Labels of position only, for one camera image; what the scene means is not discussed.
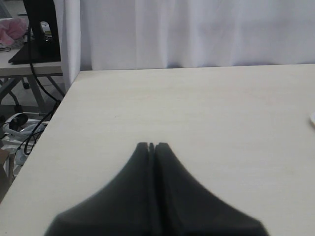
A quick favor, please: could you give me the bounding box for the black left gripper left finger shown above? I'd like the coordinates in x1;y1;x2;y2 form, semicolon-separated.
45;143;154;236

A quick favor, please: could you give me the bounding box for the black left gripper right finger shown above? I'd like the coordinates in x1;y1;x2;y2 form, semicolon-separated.
154;143;269;236

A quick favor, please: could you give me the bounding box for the white rectangular plastic tray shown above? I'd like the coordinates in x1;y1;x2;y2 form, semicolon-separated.
310;112;315;126

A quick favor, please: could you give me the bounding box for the white headset on floor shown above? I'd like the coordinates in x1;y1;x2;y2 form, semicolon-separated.
2;112;46;139

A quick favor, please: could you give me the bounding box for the white backdrop curtain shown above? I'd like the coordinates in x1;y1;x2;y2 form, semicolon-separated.
55;0;315;86

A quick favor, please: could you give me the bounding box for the black monitor stand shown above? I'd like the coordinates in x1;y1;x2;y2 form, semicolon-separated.
8;0;61;64

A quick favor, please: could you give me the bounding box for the white side desk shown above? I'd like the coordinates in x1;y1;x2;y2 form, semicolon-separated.
0;49;63;113

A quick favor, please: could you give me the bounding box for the pink cloth bundle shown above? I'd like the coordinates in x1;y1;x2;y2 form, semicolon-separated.
0;18;28;46

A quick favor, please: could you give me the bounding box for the black hanging cable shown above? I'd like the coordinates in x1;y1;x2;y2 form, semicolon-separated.
17;24;62;155

